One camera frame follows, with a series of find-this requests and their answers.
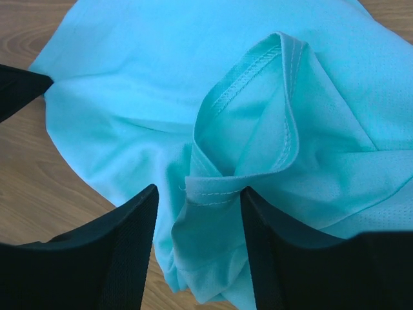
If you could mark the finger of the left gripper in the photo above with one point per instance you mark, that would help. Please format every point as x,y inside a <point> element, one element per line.
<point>20,87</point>

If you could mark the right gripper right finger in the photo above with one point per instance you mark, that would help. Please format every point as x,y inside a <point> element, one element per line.
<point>294,266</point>

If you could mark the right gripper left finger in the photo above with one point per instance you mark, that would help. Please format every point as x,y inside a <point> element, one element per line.
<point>100,265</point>

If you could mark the teal t-shirt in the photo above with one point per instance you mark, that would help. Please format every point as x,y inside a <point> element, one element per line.
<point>308,102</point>

